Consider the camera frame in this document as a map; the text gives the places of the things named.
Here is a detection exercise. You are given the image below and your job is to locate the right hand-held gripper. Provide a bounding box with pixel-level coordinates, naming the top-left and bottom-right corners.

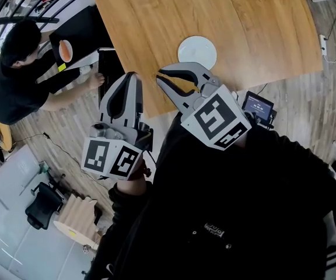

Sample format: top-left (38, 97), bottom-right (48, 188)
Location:
top-left (155, 62), bottom-right (253, 152)

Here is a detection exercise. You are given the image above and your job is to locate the thin black cable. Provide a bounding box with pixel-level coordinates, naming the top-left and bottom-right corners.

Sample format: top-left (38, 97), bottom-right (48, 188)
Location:
top-left (326, 9), bottom-right (336, 40)
top-left (255, 83), bottom-right (270, 96)

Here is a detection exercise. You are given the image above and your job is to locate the small black display device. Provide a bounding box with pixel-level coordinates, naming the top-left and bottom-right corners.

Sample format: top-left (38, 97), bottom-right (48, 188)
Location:
top-left (241, 90), bottom-right (277, 130)

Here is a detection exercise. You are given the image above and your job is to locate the folded beige cardboard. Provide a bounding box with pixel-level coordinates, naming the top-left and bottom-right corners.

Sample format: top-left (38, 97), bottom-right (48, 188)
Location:
top-left (57, 193), bottom-right (99, 240)

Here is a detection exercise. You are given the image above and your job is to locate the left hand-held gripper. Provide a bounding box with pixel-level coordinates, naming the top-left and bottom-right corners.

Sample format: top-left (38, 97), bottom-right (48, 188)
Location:
top-left (81, 72), bottom-right (154, 181)

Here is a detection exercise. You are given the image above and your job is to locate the person's left forearm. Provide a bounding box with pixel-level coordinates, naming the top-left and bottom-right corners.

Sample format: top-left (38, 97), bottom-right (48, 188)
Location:
top-left (109, 163), bottom-right (154, 212)

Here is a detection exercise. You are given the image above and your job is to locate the pale round table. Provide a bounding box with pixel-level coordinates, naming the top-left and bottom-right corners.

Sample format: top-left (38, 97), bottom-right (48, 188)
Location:
top-left (53, 220), bottom-right (100, 251)

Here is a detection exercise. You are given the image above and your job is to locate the person's right forearm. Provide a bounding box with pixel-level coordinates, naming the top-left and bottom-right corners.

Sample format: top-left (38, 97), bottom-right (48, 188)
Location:
top-left (233, 127), bottom-right (336, 186)

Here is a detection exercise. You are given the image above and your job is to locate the person's white striped garment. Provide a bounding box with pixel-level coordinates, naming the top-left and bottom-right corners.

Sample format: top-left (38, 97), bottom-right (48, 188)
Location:
top-left (322, 211), bottom-right (336, 280)

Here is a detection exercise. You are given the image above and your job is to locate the white round plate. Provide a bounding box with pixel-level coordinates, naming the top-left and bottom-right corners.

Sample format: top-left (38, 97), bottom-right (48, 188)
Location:
top-left (177, 35), bottom-right (218, 71)

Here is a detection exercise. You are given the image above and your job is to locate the white power strip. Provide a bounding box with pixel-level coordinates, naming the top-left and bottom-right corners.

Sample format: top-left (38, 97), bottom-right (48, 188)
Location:
top-left (318, 34), bottom-right (328, 57)

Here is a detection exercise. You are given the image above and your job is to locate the black flat panel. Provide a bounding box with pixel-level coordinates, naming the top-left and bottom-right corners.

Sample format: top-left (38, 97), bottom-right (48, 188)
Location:
top-left (97, 47), bottom-right (127, 106)

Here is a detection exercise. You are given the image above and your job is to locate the round wooden side table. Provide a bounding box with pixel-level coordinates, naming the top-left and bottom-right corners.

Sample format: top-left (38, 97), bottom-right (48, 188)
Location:
top-left (0, 120), bottom-right (13, 153)

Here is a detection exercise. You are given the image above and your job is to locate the person's black sweater torso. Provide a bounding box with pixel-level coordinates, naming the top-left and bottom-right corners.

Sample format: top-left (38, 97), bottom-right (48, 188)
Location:
top-left (85, 118), bottom-right (336, 280)

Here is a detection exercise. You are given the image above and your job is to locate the black metal railing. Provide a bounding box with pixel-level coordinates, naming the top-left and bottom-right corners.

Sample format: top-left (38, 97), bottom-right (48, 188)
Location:
top-left (0, 0), bottom-right (93, 69)

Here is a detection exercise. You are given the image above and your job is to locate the orange toy food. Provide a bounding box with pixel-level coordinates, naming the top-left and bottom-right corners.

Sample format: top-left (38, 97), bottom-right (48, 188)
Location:
top-left (60, 41), bottom-right (71, 61)

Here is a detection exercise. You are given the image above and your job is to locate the black office chair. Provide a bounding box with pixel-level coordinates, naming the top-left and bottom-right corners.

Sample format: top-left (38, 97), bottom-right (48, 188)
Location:
top-left (24, 181), bottom-right (66, 231)

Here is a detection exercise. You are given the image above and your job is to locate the black storage box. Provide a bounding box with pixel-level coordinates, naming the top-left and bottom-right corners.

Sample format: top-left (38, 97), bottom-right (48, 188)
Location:
top-left (48, 5), bottom-right (115, 69)

